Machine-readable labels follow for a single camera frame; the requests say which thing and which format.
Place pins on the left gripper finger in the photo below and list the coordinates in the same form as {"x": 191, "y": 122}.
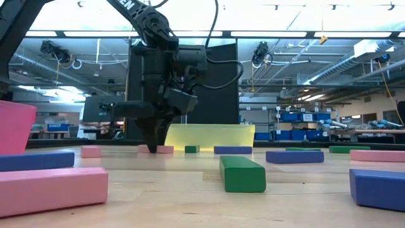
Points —
{"x": 162, "y": 126}
{"x": 148, "y": 130}

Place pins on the pink wooden block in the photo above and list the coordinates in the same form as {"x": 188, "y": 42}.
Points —
{"x": 166, "y": 149}
{"x": 47, "y": 190}
{"x": 90, "y": 151}
{"x": 378, "y": 155}

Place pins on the blue wooden block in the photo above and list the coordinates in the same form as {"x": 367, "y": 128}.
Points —
{"x": 233, "y": 150}
{"x": 378, "y": 190}
{"x": 31, "y": 161}
{"x": 294, "y": 157}

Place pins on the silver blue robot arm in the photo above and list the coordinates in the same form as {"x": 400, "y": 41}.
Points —
{"x": 384, "y": 123}
{"x": 330, "y": 123}

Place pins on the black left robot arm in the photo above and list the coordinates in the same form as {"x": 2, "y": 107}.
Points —
{"x": 152, "y": 22}

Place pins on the green wooden block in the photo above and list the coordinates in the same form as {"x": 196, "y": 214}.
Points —
{"x": 302, "y": 149}
{"x": 349, "y": 149}
{"x": 192, "y": 149}
{"x": 243, "y": 177}

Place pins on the yellow translucent plastic bin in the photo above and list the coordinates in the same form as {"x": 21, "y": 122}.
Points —
{"x": 215, "y": 136}

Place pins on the black divider panel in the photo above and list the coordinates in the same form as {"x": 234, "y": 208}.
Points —
{"x": 221, "y": 107}

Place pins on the blue storage bin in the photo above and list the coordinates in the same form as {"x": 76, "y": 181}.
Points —
{"x": 323, "y": 116}
{"x": 289, "y": 117}
{"x": 286, "y": 135}
{"x": 262, "y": 136}

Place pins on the metal storage shelf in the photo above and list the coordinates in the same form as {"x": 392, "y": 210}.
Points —
{"x": 275, "y": 125}

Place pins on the red translucent plastic bin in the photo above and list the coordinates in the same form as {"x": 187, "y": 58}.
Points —
{"x": 16, "y": 126}

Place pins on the yellow hanging connector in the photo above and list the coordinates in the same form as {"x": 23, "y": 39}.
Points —
{"x": 323, "y": 40}

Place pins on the wooden workbench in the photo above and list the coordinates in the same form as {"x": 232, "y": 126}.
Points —
{"x": 367, "y": 131}

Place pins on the white ceiling unit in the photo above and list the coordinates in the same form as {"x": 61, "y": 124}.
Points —
{"x": 373, "y": 48}

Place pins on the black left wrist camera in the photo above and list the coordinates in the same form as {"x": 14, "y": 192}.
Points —
{"x": 180, "y": 101}

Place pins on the silver ventilation duct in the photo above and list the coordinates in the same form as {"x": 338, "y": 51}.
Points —
{"x": 345, "y": 63}
{"x": 41, "y": 68}

